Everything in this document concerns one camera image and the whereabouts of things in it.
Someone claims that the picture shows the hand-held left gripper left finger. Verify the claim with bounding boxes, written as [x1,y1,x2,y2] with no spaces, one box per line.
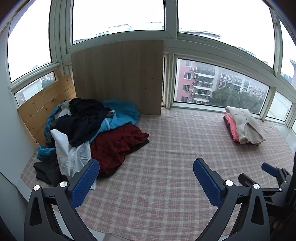
[24,159,100,241]

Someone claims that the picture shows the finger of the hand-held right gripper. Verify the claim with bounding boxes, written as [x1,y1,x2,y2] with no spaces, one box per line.
[261,162,292,186]
[238,173,284,202]

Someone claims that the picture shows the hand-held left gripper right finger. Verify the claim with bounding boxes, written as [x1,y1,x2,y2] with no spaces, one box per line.
[193,158,271,241]

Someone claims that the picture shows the white shirt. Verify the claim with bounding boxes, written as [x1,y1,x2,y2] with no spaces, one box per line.
[50,128,97,189]

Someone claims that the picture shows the dark grey garment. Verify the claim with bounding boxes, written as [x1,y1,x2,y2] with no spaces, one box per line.
[33,134,70,187]

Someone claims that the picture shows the dark red garment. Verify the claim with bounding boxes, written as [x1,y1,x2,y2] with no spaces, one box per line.
[90,123,150,174]

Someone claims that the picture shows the folded pink garment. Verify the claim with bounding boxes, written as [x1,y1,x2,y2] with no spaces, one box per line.
[225,113,240,142]

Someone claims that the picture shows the green trees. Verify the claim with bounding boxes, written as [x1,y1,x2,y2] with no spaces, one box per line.
[210,88,264,114]

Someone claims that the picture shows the bright blue garment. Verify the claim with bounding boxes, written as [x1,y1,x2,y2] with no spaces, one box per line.
[37,99,140,161]

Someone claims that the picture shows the pine plank board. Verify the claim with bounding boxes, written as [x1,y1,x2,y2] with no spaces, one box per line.
[17,67,77,145]

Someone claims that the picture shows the wood-grain panel board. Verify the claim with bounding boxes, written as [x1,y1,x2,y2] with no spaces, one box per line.
[71,39,164,115]

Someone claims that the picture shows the white window frame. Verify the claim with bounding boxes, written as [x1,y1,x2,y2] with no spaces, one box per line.
[0,0,296,130]

